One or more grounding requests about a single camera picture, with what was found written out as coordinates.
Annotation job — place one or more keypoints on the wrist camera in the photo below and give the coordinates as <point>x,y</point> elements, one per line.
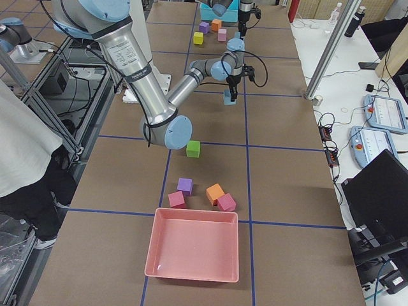
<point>256,12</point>
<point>249,71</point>

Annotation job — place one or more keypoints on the orange block left side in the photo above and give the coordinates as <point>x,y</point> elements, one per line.
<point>216,24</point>

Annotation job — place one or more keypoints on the pink plastic tray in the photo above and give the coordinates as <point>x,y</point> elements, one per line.
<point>200,245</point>

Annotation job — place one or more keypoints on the aluminium frame post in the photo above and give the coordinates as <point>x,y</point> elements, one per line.
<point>330,48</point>

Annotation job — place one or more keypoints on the person in white shirt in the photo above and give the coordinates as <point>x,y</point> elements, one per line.
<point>33,185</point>

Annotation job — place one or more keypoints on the orange block right side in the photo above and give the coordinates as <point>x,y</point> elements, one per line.
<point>213,193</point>

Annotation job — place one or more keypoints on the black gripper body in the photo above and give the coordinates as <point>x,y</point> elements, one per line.
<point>243,17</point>
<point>234,80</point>

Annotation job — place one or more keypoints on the teach pendant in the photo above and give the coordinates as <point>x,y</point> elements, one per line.
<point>385,113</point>
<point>368,142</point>

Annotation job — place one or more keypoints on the teach pendant far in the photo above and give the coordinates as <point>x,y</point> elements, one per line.
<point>385,113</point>

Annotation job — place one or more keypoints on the teach pendant near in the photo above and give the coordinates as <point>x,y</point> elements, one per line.
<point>368,142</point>

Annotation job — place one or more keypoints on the purple block right side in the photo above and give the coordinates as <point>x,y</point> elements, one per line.
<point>185,185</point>

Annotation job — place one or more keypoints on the magenta block near orange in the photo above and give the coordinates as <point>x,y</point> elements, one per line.
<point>226,203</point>

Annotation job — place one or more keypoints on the black water bottle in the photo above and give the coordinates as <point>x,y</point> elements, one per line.
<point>355,22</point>

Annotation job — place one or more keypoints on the light blue plastic tray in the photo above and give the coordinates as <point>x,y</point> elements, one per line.
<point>226,11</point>

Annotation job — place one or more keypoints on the purple block left side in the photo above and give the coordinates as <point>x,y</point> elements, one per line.
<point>204,27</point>

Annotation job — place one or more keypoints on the yellow foam block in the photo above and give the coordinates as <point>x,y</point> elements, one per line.
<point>198,38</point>

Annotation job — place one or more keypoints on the black power strip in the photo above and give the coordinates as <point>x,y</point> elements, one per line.
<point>331,149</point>

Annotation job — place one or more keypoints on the purple block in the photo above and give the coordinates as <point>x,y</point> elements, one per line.
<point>204,27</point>
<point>185,185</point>

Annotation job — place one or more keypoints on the black smartphone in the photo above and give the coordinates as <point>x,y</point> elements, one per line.
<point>367,65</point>

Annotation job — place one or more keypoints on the green foam block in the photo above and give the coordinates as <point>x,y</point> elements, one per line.
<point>193,149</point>

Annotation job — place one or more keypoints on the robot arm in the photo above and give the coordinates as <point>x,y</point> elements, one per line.
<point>244,11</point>
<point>110,23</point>

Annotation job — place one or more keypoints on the pink foam block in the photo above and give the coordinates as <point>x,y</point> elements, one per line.
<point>222,34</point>

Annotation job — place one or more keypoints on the magenta block near tray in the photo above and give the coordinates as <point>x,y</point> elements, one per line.
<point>176,200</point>

